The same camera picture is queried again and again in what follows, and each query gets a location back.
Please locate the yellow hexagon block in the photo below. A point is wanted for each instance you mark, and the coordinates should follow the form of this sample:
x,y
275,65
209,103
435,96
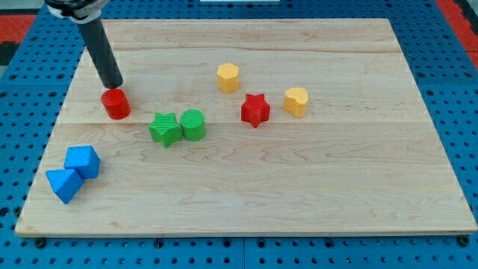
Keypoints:
x,y
228,77

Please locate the wooden board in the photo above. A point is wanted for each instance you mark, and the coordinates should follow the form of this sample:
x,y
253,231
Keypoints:
x,y
364,160

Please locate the green star block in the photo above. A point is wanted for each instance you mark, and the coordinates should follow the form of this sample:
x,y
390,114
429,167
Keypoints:
x,y
165,129

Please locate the red star block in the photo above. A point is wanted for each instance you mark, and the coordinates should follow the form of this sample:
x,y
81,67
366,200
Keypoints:
x,y
255,109

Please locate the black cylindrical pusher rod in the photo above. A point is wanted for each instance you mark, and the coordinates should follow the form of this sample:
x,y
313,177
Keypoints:
x,y
100,51

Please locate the blue triangle block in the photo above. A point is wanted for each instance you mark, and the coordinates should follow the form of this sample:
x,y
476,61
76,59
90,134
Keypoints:
x,y
65,183

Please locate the blue cube block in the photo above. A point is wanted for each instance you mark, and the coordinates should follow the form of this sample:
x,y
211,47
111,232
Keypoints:
x,y
84,160

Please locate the yellow heart block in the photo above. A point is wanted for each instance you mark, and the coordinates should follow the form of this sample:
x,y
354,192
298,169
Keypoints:
x,y
296,101

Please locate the red cylinder block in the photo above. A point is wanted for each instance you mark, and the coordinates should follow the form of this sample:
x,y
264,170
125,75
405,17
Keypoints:
x,y
116,104

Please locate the green cylinder block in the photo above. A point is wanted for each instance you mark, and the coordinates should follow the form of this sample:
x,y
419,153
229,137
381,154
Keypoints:
x,y
193,125

